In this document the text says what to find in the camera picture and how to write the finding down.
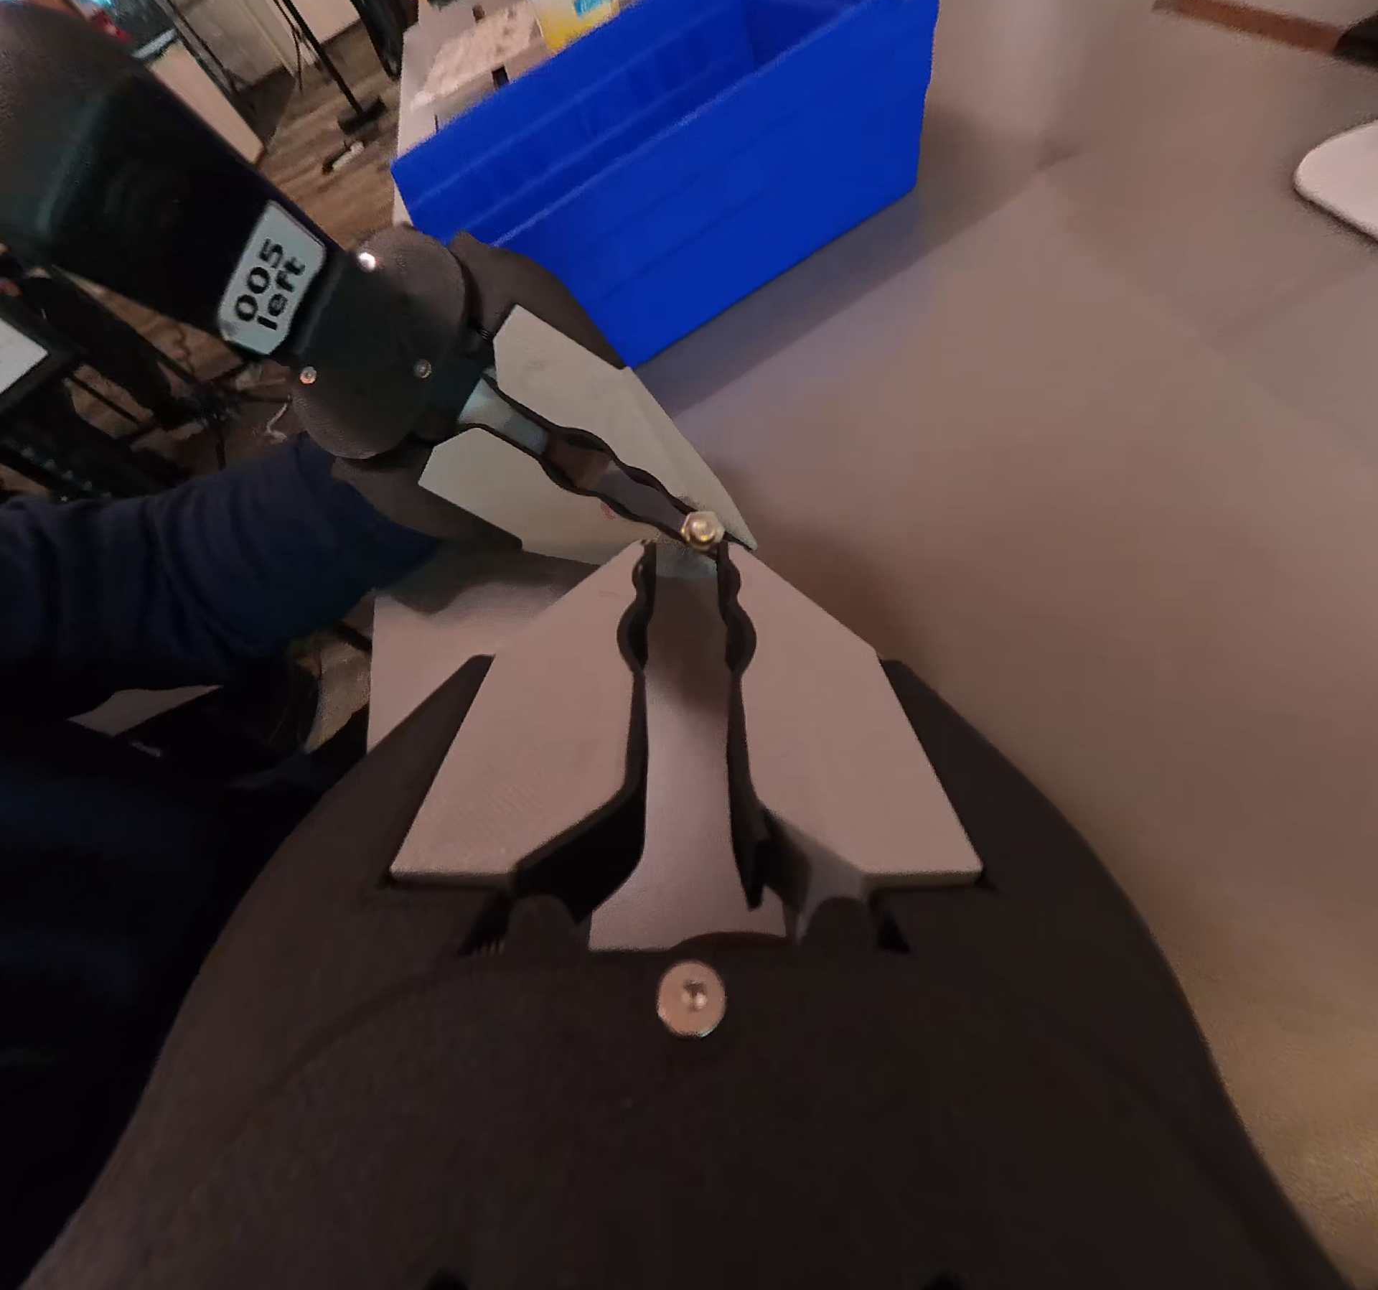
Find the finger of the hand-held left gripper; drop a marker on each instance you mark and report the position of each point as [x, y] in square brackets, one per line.
[506, 494]
[603, 408]

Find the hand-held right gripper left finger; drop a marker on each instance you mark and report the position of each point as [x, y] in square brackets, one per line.
[528, 752]

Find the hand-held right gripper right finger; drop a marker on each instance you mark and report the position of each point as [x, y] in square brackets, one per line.
[850, 763]

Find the silver hex nut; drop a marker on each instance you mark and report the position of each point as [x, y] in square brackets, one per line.
[686, 535]

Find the blue plastic bin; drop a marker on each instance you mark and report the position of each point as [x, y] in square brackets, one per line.
[689, 148]

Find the person's left forearm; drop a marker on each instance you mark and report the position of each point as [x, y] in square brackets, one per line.
[194, 569]

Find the white sign stand base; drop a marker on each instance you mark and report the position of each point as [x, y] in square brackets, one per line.
[1345, 181]

